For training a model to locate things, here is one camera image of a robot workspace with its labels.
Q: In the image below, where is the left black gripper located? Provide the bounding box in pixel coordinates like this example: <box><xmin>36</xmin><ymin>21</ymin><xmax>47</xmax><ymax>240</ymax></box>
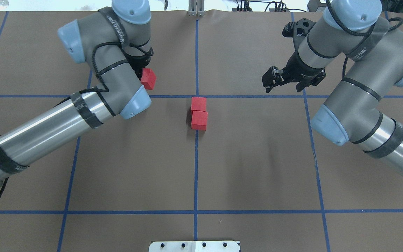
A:
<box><xmin>126</xmin><ymin>47</ymin><xmax>154</xmax><ymax>79</ymax></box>

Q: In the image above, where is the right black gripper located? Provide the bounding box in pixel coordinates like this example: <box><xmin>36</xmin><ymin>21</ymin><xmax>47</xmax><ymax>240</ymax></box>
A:
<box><xmin>262</xmin><ymin>52</ymin><xmax>326</xmax><ymax>93</ymax></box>

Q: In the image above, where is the red cube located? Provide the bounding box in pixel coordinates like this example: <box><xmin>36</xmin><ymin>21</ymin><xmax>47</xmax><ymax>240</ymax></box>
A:
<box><xmin>140</xmin><ymin>68</ymin><xmax>157</xmax><ymax>90</ymax></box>

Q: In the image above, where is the red cube placed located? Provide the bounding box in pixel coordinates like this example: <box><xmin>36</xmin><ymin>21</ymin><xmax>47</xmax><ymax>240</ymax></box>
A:
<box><xmin>191</xmin><ymin>110</ymin><xmax>208</xmax><ymax>131</ymax></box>
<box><xmin>190</xmin><ymin>96</ymin><xmax>207</xmax><ymax>113</ymax></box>

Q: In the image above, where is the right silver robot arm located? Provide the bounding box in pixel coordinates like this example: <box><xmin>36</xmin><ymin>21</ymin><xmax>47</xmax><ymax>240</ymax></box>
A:
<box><xmin>262</xmin><ymin>0</ymin><xmax>403</xmax><ymax>176</ymax></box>

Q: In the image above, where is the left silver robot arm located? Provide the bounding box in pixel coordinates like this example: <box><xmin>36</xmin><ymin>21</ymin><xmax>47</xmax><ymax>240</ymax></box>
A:
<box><xmin>0</xmin><ymin>0</ymin><xmax>154</xmax><ymax>188</ymax></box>

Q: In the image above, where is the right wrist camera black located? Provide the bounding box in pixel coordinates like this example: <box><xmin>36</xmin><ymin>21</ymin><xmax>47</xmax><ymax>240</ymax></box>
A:
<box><xmin>282</xmin><ymin>19</ymin><xmax>316</xmax><ymax>48</ymax></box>

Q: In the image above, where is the aluminium frame post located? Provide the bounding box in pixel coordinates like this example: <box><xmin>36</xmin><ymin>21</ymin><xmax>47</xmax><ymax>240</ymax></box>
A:
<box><xmin>188</xmin><ymin>0</ymin><xmax>206</xmax><ymax>17</ymax></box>

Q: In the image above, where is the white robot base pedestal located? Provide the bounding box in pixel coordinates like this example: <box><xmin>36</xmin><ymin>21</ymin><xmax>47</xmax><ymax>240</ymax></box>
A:
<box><xmin>148</xmin><ymin>240</ymin><xmax>241</xmax><ymax>252</ymax></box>

